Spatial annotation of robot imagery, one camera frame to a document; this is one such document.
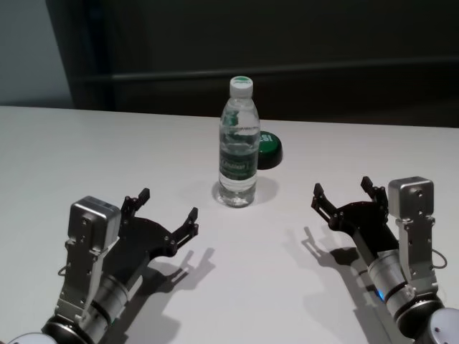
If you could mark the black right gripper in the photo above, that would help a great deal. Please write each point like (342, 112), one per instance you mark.
(365, 222)

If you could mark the dark blue vertical post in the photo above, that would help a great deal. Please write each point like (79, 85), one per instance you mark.
(97, 53)

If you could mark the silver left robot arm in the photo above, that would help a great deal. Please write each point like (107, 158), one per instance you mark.
(107, 301)

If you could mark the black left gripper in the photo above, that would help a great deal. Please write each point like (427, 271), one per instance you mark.
(143, 240)

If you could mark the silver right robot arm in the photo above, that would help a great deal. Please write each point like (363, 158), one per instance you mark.
(389, 276)

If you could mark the clear green-label water bottle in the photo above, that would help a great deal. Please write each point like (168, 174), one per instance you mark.
(238, 161)

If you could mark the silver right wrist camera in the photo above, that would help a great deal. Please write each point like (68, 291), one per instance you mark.
(412, 197)

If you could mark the green YES push button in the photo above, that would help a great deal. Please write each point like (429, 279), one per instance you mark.
(270, 147)

